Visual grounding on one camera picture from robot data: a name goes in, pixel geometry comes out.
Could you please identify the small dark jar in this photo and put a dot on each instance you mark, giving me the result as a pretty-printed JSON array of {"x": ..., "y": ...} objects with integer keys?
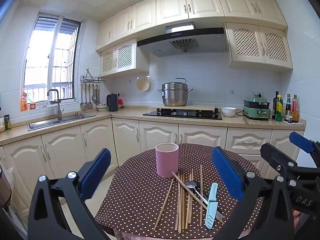
[{"x": 7, "y": 123}]

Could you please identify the clear condiment bottle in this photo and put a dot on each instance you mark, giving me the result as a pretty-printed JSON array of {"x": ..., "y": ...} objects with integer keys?
[{"x": 2, "y": 122}]

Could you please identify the narrow cream lattice cabinet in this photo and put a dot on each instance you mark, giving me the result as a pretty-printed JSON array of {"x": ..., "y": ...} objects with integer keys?
[{"x": 125, "y": 57}]

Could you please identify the light blue sheathed knife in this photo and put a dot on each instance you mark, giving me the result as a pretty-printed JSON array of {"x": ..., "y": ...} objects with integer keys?
[{"x": 211, "y": 205}]

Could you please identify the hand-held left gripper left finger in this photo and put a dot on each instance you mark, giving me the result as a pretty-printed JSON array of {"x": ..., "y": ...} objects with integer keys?
[{"x": 96, "y": 172}]

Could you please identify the stainless steel steamer pot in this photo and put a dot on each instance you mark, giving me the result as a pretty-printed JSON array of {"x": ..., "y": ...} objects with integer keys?
[{"x": 175, "y": 95}]

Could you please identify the person's right hand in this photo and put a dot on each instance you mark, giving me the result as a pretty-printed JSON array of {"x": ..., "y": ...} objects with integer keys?
[{"x": 296, "y": 220}]

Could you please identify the metal faucet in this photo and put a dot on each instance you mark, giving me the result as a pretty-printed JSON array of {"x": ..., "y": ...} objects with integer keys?
[{"x": 59, "y": 110}]

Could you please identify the round cream perforated plate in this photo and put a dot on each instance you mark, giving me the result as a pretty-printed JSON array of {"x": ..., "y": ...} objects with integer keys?
[{"x": 143, "y": 83}]

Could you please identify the black kettle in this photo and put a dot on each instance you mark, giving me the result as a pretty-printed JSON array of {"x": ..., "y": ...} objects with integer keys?
[{"x": 112, "y": 103}]

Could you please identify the red liquid bottle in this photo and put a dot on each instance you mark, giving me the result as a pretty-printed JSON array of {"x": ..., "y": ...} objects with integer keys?
[{"x": 295, "y": 108}]

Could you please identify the pink cup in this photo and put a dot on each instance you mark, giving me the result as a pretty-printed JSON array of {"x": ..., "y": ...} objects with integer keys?
[{"x": 166, "y": 162}]

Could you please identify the brown polka dot tablecloth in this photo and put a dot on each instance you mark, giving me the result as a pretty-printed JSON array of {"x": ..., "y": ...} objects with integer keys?
[{"x": 140, "y": 192}]

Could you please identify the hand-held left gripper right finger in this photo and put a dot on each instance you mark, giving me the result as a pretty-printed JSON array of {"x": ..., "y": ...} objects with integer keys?
[{"x": 226, "y": 172}]

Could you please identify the white ceramic bowl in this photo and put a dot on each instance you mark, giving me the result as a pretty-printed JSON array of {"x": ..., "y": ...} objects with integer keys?
[{"x": 228, "y": 112}]

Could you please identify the range hood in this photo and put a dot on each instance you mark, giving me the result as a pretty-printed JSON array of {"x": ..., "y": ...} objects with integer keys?
[{"x": 180, "y": 38}]

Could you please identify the small red lidded jar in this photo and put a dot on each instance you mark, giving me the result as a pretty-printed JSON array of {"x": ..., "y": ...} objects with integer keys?
[{"x": 32, "y": 105}]

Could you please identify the white wall socket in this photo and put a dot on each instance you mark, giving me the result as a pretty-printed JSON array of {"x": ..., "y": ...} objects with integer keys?
[{"x": 121, "y": 95}]

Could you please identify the bunch of wooden chopsticks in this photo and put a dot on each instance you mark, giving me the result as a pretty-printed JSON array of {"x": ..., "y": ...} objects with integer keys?
[{"x": 179, "y": 205}]

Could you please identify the hanging metal utensil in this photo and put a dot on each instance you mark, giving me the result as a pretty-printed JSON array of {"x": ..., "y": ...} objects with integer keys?
[
  {"x": 90, "y": 104},
  {"x": 86, "y": 103},
  {"x": 95, "y": 96},
  {"x": 82, "y": 104}
]

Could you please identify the metal spoon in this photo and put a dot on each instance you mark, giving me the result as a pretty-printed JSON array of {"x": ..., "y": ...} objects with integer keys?
[{"x": 191, "y": 185}]

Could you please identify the cream upper cabinets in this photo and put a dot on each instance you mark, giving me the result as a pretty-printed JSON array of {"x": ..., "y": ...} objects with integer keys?
[{"x": 172, "y": 5}]

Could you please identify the stainless steel sink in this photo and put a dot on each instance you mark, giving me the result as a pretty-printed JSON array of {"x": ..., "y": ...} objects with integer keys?
[{"x": 50, "y": 123}]

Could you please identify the orange bottle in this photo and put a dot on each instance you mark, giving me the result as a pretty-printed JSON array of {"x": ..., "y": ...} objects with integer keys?
[{"x": 24, "y": 102}]

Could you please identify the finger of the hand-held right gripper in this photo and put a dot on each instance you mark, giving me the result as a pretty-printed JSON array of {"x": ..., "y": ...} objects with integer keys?
[
  {"x": 301, "y": 142},
  {"x": 275, "y": 157}
]

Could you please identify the black gas stove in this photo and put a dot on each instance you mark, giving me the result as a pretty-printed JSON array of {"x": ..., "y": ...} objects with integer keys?
[{"x": 182, "y": 114}]

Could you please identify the kitchen window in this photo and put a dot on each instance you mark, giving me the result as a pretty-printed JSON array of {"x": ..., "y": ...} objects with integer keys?
[{"x": 60, "y": 55}]

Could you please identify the wall utensil rack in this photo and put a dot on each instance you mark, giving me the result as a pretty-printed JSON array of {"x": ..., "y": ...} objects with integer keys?
[{"x": 92, "y": 80}]

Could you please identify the green electric cooker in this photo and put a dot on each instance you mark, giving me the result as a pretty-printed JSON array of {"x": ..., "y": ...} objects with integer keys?
[{"x": 257, "y": 108}]

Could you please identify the small white dish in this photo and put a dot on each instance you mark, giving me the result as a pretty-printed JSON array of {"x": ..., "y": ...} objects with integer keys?
[{"x": 102, "y": 108}]

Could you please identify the dark sauce bottle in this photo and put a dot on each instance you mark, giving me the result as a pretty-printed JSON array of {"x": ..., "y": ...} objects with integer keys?
[{"x": 288, "y": 106}]

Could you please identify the wide cream lattice cabinet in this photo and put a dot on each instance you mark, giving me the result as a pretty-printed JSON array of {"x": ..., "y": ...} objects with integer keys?
[{"x": 260, "y": 46}]

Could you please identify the red container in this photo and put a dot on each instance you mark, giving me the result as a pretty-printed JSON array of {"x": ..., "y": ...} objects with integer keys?
[{"x": 120, "y": 103}]

